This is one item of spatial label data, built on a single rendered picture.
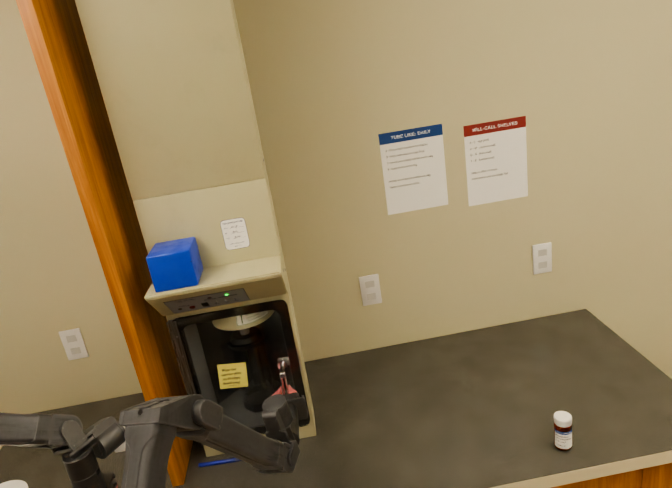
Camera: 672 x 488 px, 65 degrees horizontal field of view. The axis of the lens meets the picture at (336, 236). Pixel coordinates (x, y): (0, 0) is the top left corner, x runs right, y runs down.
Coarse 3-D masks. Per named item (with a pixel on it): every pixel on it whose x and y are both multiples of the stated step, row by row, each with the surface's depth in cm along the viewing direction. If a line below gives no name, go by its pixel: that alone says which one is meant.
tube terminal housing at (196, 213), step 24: (192, 192) 127; (216, 192) 128; (240, 192) 129; (264, 192) 129; (144, 216) 128; (168, 216) 129; (192, 216) 129; (216, 216) 130; (240, 216) 131; (264, 216) 131; (144, 240) 130; (168, 240) 131; (216, 240) 132; (264, 240) 133; (216, 264) 134; (288, 288) 143; (192, 312) 137; (312, 408) 158; (312, 432) 153
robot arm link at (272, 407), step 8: (272, 400) 123; (280, 400) 122; (264, 408) 121; (272, 408) 120; (280, 408) 120; (288, 408) 122; (264, 416) 119; (272, 416) 119; (280, 416) 120; (288, 416) 122; (272, 424) 119; (280, 424) 120; (288, 424) 122; (272, 432) 120; (280, 432) 120; (280, 440) 121; (288, 440) 120; (296, 448) 120; (288, 456) 117; (296, 456) 120; (288, 464) 117
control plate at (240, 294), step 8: (240, 288) 127; (200, 296) 126; (208, 296) 127; (216, 296) 128; (224, 296) 129; (232, 296) 130; (240, 296) 131; (168, 304) 127; (176, 304) 128; (184, 304) 129; (192, 304) 130; (200, 304) 131; (216, 304) 133; (176, 312) 133
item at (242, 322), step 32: (192, 320) 137; (224, 320) 138; (256, 320) 139; (288, 320) 140; (192, 352) 140; (224, 352) 141; (256, 352) 142; (288, 352) 143; (256, 384) 145; (288, 384) 146; (256, 416) 148
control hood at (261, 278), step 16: (272, 256) 134; (208, 272) 131; (224, 272) 129; (240, 272) 127; (256, 272) 126; (272, 272) 125; (192, 288) 123; (208, 288) 124; (224, 288) 125; (256, 288) 129; (272, 288) 130; (160, 304) 127; (224, 304) 134
